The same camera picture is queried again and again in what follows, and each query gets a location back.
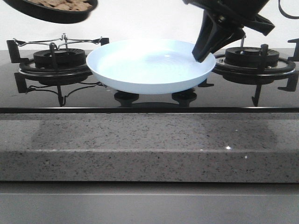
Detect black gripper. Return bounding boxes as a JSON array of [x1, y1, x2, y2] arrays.
[[184, 0, 275, 63]]

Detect light blue plate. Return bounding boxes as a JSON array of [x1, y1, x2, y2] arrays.
[[86, 39, 216, 94]]

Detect brown meat pieces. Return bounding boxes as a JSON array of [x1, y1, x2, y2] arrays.
[[30, 0, 92, 12]]

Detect black frying pan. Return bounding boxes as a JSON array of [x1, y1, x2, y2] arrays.
[[4, 0, 98, 24]]

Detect right black gas burner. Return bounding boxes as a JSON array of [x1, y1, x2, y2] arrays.
[[224, 47, 279, 68]]

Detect black gas burner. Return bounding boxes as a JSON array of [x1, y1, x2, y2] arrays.
[[224, 47, 279, 68], [33, 48, 86, 66]]

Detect black glass gas hob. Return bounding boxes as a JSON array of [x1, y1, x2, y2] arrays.
[[0, 50, 299, 113]]

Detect right black pan support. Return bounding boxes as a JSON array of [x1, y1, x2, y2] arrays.
[[197, 35, 299, 107]]

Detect black pan support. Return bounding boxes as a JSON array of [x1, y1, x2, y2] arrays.
[[7, 34, 102, 106], [197, 35, 299, 107]]

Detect left black gas burner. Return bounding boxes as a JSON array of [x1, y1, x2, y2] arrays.
[[33, 48, 86, 66]]

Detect left black pan support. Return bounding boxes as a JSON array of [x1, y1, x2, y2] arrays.
[[7, 34, 102, 106]]

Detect grey cabinet front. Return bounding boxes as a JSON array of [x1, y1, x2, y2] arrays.
[[0, 182, 299, 224]]

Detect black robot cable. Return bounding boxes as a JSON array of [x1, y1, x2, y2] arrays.
[[278, 0, 299, 19]]

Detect wire pan reducer ring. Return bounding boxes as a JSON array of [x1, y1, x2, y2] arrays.
[[13, 33, 103, 53]]

